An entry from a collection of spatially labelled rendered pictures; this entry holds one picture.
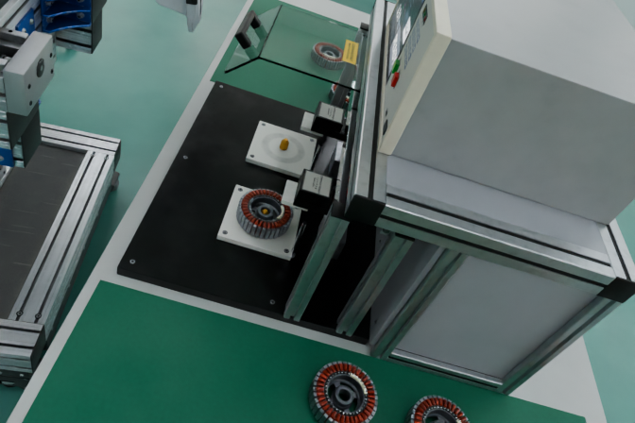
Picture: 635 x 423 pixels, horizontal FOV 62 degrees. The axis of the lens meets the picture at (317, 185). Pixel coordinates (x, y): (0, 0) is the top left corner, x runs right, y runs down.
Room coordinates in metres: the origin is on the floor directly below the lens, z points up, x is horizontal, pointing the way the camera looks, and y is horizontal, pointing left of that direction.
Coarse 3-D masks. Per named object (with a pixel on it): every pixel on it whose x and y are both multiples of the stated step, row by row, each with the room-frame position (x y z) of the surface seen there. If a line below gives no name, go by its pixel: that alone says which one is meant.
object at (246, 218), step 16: (256, 192) 0.77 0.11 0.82; (272, 192) 0.79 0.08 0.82; (240, 208) 0.71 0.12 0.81; (256, 208) 0.75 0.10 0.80; (272, 208) 0.77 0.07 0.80; (288, 208) 0.76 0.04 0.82; (240, 224) 0.70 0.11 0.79; (256, 224) 0.69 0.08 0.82; (272, 224) 0.70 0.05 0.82; (288, 224) 0.72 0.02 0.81
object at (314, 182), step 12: (288, 180) 0.77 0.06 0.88; (300, 180) 0.74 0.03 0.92; (312, 180) 0.75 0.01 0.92; (324, 180) 0.77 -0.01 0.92; (288, 192) 0.74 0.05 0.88; (300, 192) 0.72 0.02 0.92; (312, 192) 0.72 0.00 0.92; (324, 192) 0.74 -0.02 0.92; (288, 204) 0.72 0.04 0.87; (300, 204) 0.71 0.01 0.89; (312, 204) 0.72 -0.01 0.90; (324, 204) 0.72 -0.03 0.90
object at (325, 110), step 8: (320, 104) 1.01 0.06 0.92; (328, 104) 1.02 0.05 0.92; (320, 112) 0.97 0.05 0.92; (328, 112) 0.99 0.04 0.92; (336, 112) 1.00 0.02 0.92; (344, 112) 1.01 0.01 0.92; (304, 120) 0.98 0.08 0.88; (312, 120) 0.99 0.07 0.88; (320, 120) 0.96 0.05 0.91; (328, 120) 0.96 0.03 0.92; (336, 120) 0.97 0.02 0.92; (344, 120) 1.02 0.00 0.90; (304, 128) 0.96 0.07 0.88; (312, 128) 0.95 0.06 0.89; (320, 128) 0.95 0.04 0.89; (328, 128) 0.96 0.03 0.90; (336, 128) 0.96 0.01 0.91; (344, 128) 0.99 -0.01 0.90; (336, 136) 0.96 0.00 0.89; (352, 144) 0.97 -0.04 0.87
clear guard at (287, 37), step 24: (264, 24) 1.01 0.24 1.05; (288, 24) 1.02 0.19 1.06; (312, 24) 1.06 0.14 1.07; (336, 24) 1.11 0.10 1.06; (240, 48) 0.93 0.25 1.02; (264, 48) 0.89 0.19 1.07; (288, 48) 0.92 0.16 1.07; (312, 48) 0.96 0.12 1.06; (336, 48) 1.00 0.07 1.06; (360, 48) 1.04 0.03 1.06; (312, 72) 0.88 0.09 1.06; (336, 72) 0.91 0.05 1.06; (360, 72) 0.95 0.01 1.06
